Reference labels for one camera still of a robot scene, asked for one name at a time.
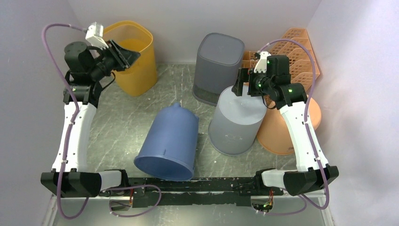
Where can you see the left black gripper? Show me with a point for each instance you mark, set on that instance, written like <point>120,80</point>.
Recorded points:
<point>124,58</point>

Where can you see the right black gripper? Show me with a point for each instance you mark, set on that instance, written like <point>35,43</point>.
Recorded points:
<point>245,75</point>

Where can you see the yellow plastic bin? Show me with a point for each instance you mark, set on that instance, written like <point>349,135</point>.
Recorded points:
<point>142,75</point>

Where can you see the grey mesh waste basket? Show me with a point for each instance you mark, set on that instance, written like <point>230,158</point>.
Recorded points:
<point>219,57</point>

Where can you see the grey smooth plastic bin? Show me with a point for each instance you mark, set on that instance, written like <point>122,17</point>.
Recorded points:
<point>236,121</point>

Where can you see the orange plastic bin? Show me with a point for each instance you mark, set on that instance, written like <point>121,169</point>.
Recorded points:
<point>273,133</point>

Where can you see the blue plastic bin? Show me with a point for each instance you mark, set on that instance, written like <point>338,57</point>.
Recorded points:
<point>169,149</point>

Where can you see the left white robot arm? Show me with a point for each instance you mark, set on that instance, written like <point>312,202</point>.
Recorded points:
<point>69,176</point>

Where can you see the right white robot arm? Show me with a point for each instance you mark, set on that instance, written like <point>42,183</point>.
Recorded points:
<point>271,77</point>

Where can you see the orange plastic file rack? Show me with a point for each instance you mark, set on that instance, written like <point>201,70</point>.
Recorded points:
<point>300,64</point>

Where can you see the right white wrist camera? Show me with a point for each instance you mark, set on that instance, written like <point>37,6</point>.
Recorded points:
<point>262,63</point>

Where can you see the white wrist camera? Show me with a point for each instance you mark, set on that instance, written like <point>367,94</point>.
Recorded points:
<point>94,35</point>
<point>262,63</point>

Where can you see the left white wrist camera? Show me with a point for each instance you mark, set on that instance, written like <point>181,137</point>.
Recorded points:
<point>94,35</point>

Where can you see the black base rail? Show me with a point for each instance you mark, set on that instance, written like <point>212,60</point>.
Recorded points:
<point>239,191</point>

